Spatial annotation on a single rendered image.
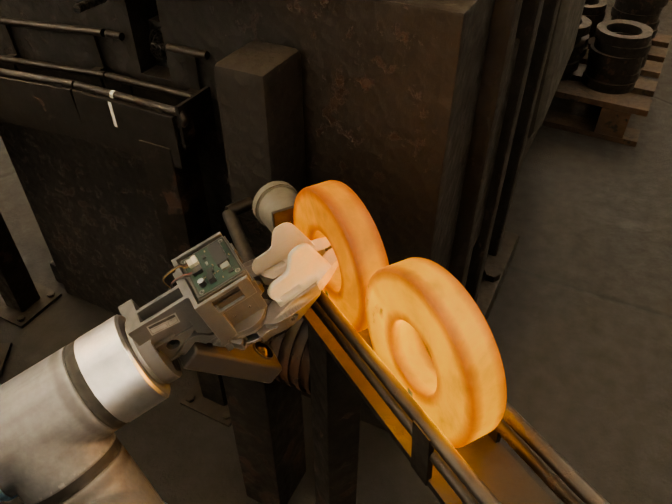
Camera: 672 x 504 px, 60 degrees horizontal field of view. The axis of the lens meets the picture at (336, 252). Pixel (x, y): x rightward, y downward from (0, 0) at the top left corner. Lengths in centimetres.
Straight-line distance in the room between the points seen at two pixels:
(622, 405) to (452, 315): 107
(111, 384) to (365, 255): 24
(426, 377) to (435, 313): 11
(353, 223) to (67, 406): 29
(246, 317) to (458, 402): 21
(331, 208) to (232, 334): 15
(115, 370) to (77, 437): 7
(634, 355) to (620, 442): 26
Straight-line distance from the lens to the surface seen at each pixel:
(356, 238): 52
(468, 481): 45
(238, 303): 52
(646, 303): 173
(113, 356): 54
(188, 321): 54
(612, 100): 236
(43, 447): 57
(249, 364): 60
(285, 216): 63
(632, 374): 154
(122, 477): 59
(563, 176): 213
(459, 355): 42
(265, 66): 75
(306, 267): 55
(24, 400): 57
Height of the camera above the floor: 110
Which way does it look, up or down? 41 degrees down
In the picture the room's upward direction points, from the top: straight up
